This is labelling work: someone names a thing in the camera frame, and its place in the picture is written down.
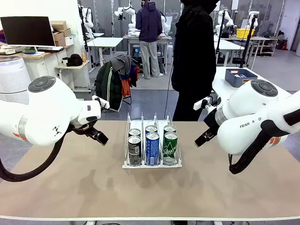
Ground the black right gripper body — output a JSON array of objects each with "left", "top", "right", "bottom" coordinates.
[{"left": 204, "top": 106, "right": 222, "bottom": 132}]

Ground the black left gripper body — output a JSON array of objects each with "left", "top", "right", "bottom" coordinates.
[{"left": 71, "top": 122, "right": 97, "bottom": 136}]

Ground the blue plastic bin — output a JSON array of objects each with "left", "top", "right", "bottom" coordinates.
[{"left": 225, "top": 68, "right": 258, "bottom": 89}]

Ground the clear plastic can dispenser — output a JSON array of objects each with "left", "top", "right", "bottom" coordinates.
[{"left": 121, "top": 112, "right": 183, "bottom": 169}]

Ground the black Pepsi can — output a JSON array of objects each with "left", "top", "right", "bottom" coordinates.
[
  {"left": 128, "top": 128, "right": 142, "bottom": 138},
  {"left": 127, "top": 135, "right": 143, "bottom": 166}
]

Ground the white side table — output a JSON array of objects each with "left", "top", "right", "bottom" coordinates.
[{"left": 212, "top": 67, "right": 295, "bottom": 104}]

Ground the dark green jacket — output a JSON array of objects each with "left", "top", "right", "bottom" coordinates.
[{"left": 95, "top": 61, "right": 124, "bottom": 112}]

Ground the orange garment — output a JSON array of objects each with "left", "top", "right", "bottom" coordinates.
[{"left": 120, "top": 77, "right": 132, "bottom": 97}]

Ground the person in black jacket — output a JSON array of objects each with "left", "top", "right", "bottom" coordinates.
[{"left": 171, "top": 0, "right": 221, "bottom": 122}]

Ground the small white rolling table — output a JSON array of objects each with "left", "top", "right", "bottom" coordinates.
[{"left": 55, "top": 60, "right": 92, "bottom": 93}]

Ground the black cap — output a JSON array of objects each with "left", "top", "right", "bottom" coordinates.
[{"left": 62, "top": 53, "right": 83, "bottom": 68}]

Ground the grey garment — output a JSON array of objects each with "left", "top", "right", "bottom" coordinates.
[{"left": 110, "top": 55, "right": 133, "bottom": 75}]

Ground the white background table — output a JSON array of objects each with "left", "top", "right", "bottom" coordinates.
[
  {"left": 213, "top": 38, "right": 246, "bottom": 68},
  {"left": 86, "top": 37, "right": 124, "bottom": 68}
]

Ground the black tripod pole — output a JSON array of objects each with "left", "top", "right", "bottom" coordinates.
[
  {"left": 233, "top": 13, "right": 257, "bottom": 68},
  {"left": 214, "top": 9, "right": 227, "bottom": 65}
]

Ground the black keyboard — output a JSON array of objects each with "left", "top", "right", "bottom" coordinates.
[{"left": 37, "top": 46, "right": 64, "bottom": 53}]

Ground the white air purifier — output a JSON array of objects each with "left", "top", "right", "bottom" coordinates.
[{"left": 0, "top": 55, "right": 31, "bottom": 105}]

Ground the yellow plastic crate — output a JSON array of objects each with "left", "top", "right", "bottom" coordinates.
[{"left": 236, "top": 28, "right": 255, "bottom": 39}]

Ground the wooden background table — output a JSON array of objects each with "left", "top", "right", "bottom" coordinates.
[{"left": 231, "top": 35, "right": 279, "bottom": 57}]

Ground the person in purple hoodie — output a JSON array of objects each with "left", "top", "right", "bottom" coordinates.
[{"left": 135, "top": 0, "right": 165, "bottom": 80}]

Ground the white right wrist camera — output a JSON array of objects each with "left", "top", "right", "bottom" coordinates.
[{"left": 193, "top": 96, "right": 213, "bottom": 111}]

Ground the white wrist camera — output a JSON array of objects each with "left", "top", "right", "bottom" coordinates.
[
  {"left": 91, "top": 95, "right": 110, "bottom": 110},
  {"left": 193, "top": 96, "right": 213, "bottom": 111}
]

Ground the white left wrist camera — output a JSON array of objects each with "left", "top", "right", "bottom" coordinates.
[{"left": 91, "top": 95, "right": 110, "bottom": 110}]

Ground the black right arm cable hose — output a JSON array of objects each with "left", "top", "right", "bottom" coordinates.
[{"left": 228, "top": 108, "right": 300, "bottom": 175}]

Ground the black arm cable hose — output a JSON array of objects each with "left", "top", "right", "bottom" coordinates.
[
  {"left": 0, "top": 124, "right": 71, "bottom": 183},
  {"left": 228, "top": 108, "right": 300, "bottom": 175}
]

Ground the thin black floor cable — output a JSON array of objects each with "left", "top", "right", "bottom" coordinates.
[{"left": 165, "top": 35, "right": 175, "bottom": 118}]

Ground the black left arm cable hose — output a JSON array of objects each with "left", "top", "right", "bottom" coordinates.
[{"left": 0, "top": 124, "right": 71, "bottom": 183}]

